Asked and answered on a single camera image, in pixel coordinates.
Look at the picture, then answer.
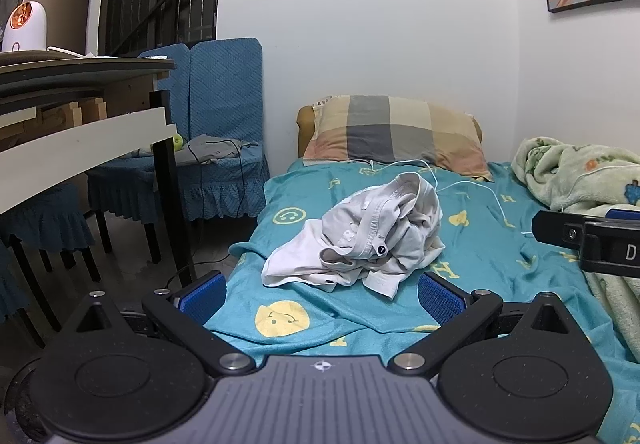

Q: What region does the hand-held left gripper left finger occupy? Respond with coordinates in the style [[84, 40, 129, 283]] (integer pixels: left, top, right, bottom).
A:
[[65, 271, 256, 377]]

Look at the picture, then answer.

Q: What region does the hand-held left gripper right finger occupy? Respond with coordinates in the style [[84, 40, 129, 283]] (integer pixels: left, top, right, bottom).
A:
[[389, 272, 581, 377]]

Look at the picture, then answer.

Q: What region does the white t-shirt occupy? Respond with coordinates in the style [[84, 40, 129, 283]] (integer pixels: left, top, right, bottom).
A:
[[261, 172, 446, 299]]

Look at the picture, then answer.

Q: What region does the teal printed bed sheet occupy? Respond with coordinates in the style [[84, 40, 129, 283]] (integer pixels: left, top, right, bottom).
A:
[[202, 159, 640, 444]]

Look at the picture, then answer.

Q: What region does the green fleece blanket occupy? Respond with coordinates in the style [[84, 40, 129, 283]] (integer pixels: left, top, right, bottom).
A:
[[510, 136, 640, 390]]

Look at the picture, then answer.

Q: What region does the grey cloth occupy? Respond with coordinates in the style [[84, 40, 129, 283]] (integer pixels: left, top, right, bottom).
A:
[[172, 134, 261, 166]]

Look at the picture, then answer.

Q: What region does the plaid pillow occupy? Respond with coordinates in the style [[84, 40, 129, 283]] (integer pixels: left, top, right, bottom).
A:
[[302, 95, 493, 182]]

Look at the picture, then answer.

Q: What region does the wooden table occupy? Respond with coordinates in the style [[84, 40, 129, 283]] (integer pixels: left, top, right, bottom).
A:
[[0, 51, 193, 287]]

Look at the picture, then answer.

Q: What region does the white heater lamp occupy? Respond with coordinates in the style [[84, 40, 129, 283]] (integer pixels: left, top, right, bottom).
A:
[[1, 0, 49, 54]]

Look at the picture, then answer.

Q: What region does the white cable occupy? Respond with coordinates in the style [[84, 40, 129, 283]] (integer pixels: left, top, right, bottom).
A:
[[357, 159, 536, 237]]

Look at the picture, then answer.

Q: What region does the black cable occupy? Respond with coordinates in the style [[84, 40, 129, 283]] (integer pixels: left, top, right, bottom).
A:
[[186, 138, 248, 220]]

